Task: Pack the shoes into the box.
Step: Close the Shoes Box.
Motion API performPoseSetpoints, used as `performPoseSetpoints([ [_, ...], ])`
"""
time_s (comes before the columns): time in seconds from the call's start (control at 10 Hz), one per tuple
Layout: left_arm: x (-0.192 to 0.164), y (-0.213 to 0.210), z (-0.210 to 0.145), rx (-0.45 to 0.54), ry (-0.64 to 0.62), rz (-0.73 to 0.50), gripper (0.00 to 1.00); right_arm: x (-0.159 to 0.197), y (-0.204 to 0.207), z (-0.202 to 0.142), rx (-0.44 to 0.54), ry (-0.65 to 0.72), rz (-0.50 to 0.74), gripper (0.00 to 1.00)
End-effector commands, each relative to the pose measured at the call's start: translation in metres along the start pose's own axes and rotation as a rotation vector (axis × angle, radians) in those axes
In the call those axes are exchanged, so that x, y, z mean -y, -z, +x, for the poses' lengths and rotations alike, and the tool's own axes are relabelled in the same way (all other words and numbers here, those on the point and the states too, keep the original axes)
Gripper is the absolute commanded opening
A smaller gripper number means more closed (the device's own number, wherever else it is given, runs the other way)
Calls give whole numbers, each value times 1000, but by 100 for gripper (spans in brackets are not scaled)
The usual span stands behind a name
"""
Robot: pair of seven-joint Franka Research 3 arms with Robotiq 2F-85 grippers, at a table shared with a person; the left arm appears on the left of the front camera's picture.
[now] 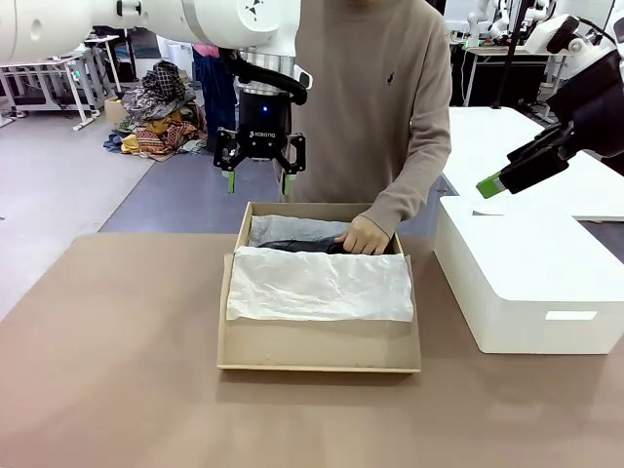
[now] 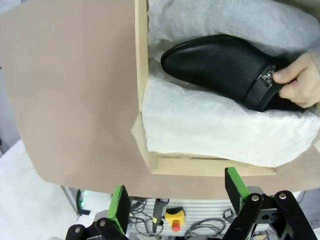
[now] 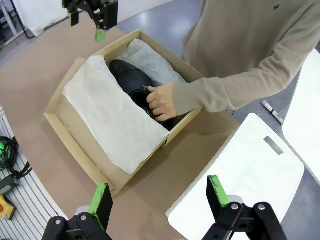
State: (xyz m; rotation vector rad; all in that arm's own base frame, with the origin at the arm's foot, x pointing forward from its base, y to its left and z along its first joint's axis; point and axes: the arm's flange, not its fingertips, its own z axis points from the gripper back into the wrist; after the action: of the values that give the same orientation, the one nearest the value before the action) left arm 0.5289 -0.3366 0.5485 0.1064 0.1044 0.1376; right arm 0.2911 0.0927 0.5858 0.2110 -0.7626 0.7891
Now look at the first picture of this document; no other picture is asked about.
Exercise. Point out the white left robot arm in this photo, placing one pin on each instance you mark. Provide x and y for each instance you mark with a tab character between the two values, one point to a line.
146	19

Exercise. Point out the background table with robots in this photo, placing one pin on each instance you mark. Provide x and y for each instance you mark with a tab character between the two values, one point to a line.
492	52

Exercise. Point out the white foam box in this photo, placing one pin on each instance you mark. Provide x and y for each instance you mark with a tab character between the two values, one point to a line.
526	273

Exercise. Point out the small white desk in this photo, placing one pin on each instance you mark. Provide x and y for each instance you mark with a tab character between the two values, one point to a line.
105	41

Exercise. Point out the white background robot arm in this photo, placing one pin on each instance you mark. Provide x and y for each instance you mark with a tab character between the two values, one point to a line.
480	22
545	12

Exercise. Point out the brown cardboard shoe box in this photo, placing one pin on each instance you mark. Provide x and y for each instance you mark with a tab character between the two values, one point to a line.
317	346

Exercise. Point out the small cardboard box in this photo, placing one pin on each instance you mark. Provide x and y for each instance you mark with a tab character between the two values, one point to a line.
114	109

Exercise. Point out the white tissue paper sheet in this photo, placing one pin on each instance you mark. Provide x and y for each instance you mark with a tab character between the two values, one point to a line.
317	287

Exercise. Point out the grey metal-legged desk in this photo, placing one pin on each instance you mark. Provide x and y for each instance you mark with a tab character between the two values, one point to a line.
44	66

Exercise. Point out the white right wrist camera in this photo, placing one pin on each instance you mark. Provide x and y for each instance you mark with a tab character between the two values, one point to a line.
556	31

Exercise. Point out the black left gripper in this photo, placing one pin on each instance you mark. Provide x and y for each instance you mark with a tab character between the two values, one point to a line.
265	122

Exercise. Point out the person's left hand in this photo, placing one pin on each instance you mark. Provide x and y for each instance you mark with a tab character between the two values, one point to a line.
365	236

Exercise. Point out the black vertical pole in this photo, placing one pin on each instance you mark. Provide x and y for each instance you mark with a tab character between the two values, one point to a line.
512	49

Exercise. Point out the person in beige sweater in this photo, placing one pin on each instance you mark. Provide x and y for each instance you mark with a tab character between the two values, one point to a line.
370	97

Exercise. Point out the pile of patterned clothes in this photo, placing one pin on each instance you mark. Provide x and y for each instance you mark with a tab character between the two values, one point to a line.
161	112

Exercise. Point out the person in pink hoodie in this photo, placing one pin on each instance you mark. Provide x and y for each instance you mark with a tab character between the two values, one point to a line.
214	97

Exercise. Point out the black buckled leather shoe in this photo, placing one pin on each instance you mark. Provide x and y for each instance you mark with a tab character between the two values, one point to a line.
297	245

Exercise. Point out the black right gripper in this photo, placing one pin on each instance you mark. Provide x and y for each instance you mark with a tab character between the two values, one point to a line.
599	107

